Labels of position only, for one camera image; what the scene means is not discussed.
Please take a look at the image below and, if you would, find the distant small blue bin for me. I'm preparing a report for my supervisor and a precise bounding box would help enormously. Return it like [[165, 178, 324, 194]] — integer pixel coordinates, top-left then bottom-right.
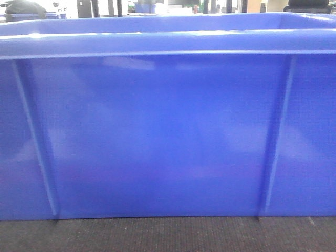
[[134, 2, 156, 14]]

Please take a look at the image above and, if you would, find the black office chair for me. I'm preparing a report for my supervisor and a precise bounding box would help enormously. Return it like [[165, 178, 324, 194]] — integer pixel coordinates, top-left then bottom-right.
[[283, 0, 332, 14]]

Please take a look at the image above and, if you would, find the grey conveyor belt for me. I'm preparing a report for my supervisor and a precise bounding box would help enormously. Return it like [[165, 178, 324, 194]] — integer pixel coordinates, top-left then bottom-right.
[[1, 217, 335, 251]]

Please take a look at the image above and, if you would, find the dark bag on table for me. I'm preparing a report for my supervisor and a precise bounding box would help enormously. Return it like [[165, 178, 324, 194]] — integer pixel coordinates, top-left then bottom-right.
[[1, 1, 47, 16]]

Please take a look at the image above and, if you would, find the large blue plastic bin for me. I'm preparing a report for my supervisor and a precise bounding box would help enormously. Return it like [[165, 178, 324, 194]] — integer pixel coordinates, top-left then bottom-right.
[[1, 12, 335, 221]]

